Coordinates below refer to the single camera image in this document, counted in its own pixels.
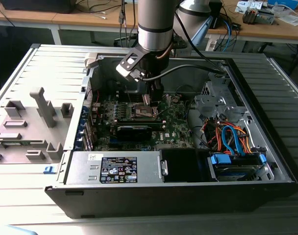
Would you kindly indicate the wooden desk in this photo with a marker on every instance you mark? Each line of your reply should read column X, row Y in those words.
column 261, row 31
column 41, row 17

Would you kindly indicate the black graphics card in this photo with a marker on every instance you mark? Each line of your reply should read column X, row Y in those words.
column 133, row 133

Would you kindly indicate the silver CPU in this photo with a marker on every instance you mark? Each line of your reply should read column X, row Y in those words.
column 146, row 100

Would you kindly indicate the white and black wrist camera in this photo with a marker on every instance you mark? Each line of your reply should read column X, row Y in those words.
column 125, row 71

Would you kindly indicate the metal disk bay cage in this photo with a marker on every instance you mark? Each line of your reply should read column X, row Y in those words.
column 212, row 100

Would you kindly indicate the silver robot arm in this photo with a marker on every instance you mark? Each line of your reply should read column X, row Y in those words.
column 154, row 39

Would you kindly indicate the green motherboard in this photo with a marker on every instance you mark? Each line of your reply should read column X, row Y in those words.
column 174, row 120

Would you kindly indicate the metal locking lever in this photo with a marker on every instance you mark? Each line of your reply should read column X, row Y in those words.
column 161, row 112
column 128, row 94

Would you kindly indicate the CPU socket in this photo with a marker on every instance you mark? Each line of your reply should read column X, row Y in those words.
column 141, row 110

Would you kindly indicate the grey parts rack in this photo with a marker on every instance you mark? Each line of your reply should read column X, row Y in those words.
column 29, row 117

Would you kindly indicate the green RAM stick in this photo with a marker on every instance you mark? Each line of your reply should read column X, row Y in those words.
column 14, row 143

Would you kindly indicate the silver power supply unit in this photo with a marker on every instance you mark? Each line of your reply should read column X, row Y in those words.
column 85, row 169

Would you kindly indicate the pale blue object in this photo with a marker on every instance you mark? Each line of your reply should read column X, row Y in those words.
column 19, row 231

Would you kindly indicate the CPU cooler heat sink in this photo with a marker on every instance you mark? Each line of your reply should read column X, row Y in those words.
column 249, row 16

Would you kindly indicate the hard disk in blue carrier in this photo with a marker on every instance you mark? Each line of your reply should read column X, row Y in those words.
column 231, row 171

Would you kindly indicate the black box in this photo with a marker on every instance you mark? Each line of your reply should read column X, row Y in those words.
column 36, row 6

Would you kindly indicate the black and grey PC case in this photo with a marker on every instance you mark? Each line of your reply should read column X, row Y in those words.
column 163, row 200

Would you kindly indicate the small blue plastic clip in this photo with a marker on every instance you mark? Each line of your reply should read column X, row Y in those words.
column 49, row 169

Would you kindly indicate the blue box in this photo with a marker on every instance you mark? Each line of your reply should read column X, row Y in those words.
column 283, row 3

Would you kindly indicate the round coin cell battery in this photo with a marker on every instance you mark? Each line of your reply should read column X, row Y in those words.
column 176, row 99

